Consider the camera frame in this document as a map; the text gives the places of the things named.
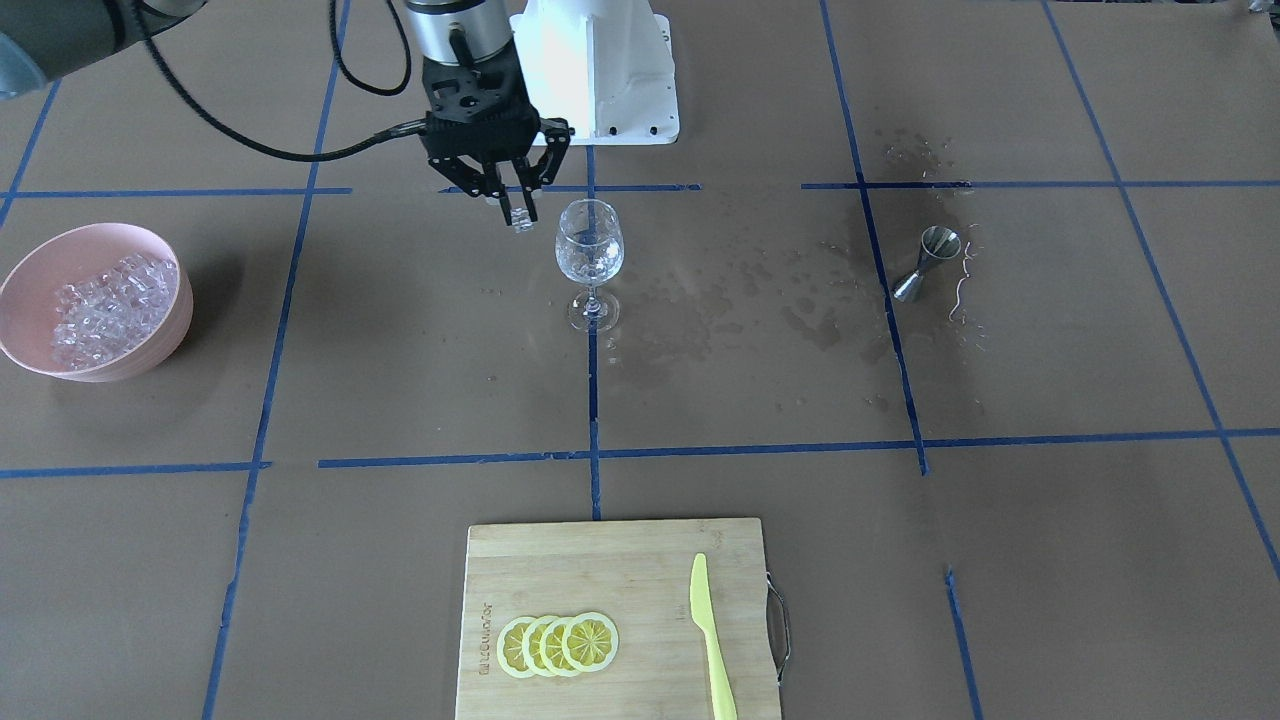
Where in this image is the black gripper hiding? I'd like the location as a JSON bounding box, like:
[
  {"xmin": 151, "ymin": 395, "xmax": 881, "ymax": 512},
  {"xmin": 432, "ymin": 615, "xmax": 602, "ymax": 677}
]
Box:
[{"xmin": 421, "ymin": 55, "xmax": 573, "ymax": 225}]

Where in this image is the single clear ice cube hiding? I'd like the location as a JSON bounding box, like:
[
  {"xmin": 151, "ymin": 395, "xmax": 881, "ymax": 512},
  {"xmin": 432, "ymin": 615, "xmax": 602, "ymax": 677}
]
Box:
[{"xmin": 509, "ymin": 208, "xmax": 535, "ymax": 233}]

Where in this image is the steel cocktail jigger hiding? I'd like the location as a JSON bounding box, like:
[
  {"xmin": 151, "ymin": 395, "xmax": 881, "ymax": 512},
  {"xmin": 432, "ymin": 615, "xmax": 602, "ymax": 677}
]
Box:
[{"xmin": 891, "ymin": 225, "xmax": 963, "ymax": 304}]

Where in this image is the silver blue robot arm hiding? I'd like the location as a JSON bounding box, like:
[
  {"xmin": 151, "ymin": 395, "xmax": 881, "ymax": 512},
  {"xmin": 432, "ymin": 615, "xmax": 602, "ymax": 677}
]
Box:
[{"xmin": 1, "ymin": 1, "xmax": 573, "ymax": 225}]

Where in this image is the clear wine glass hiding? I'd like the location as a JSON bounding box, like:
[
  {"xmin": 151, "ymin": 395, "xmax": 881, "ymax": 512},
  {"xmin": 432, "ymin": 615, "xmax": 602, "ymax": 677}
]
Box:
[{"xmin": 556, "ymin": 199, "xmax": 625, "ymax": 334}]

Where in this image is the pile of clear ice cubes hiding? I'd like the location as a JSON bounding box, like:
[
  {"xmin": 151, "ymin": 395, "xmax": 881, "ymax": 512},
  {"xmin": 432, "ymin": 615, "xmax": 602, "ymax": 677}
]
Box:
[{"xmin": 50, "ymin": 252, "xmax": 180, "ymax": 372}]

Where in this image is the bamboo cutting board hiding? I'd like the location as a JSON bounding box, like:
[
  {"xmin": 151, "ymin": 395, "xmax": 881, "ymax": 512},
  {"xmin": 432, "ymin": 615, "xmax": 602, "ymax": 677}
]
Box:
[{"xmin": 454, "ymin": 518, "xmax": 782, "ymax": 719}]

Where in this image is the lemon slice two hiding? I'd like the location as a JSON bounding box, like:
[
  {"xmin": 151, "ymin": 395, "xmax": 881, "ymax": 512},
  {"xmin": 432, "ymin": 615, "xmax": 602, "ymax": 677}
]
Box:
[{"xmin": 521, "ymin": 615, "xmax": 561, "ymax": 676}]

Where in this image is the lemon slice three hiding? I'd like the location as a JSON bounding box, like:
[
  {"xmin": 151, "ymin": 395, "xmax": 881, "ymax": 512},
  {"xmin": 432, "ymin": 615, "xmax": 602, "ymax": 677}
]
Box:
[{"xmin": 538, "ymin": 616, "xmax": 581, "ymax": 676}]

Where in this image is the pink bowl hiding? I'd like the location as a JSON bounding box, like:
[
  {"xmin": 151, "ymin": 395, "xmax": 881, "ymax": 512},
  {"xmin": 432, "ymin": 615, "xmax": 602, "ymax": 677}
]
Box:
[{"xmin": 1, "ymin": 223, "xmax": 193, "ymax": 383}]

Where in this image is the yellow plastic knife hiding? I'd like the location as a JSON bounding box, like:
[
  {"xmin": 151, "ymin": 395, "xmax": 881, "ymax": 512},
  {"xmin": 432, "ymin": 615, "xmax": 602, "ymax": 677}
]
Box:
[{"xmin": 687, "ymin": 553, "xmax": 739, "ymax": 719}]

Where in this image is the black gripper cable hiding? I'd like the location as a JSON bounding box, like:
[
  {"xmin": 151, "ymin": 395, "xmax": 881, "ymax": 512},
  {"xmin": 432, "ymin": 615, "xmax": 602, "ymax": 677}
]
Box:
[{"xmin": 131, "ymin": 0, "xmax": 431, "ymax": 163}]

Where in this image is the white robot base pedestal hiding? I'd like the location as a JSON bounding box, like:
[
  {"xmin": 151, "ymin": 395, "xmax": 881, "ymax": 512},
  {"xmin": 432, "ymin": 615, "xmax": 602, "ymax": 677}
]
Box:
[{"xmin": 509, "ymin": 1, "xmax": 681, "ymax": 147}]

